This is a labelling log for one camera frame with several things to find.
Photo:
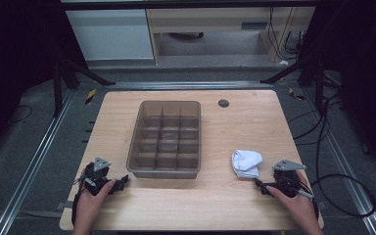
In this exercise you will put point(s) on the person's right hand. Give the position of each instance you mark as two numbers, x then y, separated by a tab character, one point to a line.
302	205

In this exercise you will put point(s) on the grey divided storage box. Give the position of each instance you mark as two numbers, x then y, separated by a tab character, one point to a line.
166	140

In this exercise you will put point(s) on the black metal stand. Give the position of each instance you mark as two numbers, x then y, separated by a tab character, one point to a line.
318	78
58	84

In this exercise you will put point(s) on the person's left hand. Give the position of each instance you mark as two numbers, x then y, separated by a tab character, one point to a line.
89	205

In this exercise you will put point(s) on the aluminium floor rail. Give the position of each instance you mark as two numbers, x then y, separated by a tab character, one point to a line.
349	169
189	85
29	169

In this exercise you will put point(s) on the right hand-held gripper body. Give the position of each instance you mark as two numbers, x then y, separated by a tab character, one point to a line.
285	181

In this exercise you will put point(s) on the yellow black tape strip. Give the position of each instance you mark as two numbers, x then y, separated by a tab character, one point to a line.
294	94
90	96

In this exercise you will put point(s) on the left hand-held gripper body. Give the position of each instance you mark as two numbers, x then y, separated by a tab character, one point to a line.
94	173

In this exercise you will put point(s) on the white rolled sock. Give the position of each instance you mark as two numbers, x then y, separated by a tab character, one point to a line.
246	163

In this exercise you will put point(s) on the white cabinet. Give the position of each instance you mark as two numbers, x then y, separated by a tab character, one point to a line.
111	32

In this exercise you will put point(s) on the small white floor scrap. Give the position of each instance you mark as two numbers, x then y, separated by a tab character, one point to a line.
284	62

